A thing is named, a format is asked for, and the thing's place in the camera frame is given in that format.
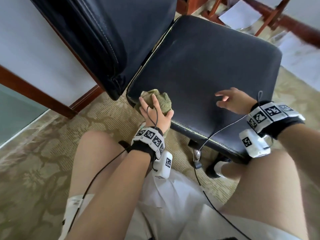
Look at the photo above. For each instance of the person's right hand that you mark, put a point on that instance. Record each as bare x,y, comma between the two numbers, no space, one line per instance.
237,100

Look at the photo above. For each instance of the person's left hand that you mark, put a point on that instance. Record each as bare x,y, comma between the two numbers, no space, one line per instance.
155,117

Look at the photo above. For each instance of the green cleaning cloth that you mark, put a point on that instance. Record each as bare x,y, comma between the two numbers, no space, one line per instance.
162,96

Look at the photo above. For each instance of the black leather chair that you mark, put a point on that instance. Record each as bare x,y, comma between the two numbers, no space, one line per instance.
200,62

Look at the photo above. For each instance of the person's left forearm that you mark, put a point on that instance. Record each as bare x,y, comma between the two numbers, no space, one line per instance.
110,197

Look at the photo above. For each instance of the person's right forearm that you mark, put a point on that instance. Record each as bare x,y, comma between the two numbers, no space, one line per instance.
305,152

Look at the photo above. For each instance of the person's right leg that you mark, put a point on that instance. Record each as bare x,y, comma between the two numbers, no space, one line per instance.
265,192

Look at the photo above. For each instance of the white marker right wristband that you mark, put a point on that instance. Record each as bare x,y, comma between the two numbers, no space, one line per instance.
272,117

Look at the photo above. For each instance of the black shoe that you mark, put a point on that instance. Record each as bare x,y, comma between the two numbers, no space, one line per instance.
212,170

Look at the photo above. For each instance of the white shorts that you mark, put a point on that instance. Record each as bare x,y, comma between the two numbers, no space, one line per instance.
175,207

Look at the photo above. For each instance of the wooden luggage rack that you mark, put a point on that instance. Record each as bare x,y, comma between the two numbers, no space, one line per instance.
265,10

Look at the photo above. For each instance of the frosted glass panel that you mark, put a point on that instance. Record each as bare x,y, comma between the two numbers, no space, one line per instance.
15,115

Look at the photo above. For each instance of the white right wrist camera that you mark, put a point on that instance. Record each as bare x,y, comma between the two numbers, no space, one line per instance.
252,143

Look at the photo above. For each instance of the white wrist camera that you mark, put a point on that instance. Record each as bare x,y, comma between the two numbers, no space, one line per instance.
162,165
252,143

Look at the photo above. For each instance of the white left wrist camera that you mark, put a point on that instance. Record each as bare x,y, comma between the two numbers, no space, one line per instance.
162,165

